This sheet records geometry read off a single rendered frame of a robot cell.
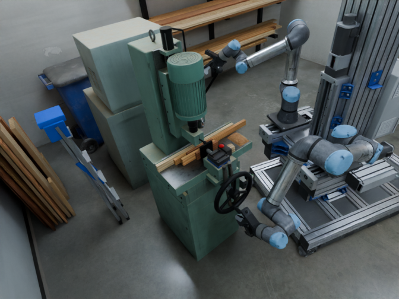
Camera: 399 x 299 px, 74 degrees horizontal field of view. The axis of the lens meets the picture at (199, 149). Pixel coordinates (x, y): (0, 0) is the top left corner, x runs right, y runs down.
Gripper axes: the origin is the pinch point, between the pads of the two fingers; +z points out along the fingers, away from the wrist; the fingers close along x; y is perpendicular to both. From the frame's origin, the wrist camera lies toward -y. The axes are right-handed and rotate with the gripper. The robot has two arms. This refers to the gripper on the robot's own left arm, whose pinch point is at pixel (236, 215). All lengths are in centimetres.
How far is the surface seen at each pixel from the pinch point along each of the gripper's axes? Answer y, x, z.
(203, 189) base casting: -16.6, -5.3, 17.7
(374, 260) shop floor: 93, 80, -15
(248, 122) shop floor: 5, 134, 152
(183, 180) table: -31.0, -16.1, 12.4
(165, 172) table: -37.0, -20.3, 22.9
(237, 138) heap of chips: -33.4, 29.8, 17.0
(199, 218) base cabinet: 3.8, -13.1, 28.3
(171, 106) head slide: -70, -2, 17
